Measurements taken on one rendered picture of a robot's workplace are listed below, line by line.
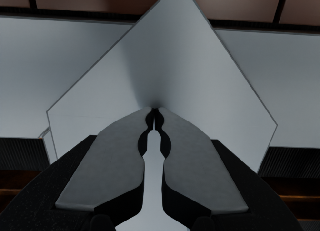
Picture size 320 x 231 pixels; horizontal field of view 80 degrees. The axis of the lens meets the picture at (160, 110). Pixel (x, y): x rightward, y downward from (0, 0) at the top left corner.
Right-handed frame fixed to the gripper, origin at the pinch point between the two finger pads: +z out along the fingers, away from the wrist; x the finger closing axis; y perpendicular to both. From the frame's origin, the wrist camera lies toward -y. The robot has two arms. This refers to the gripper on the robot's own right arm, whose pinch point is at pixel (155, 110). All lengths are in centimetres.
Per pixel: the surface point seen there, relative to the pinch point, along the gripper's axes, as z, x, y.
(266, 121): 1.3, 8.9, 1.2
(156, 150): 1.3, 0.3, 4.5
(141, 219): 1.3, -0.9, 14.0
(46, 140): 1.4, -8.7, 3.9
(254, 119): 1.3, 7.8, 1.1
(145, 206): 1.3, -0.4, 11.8
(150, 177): 1.3, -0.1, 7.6
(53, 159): 1.4, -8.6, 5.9
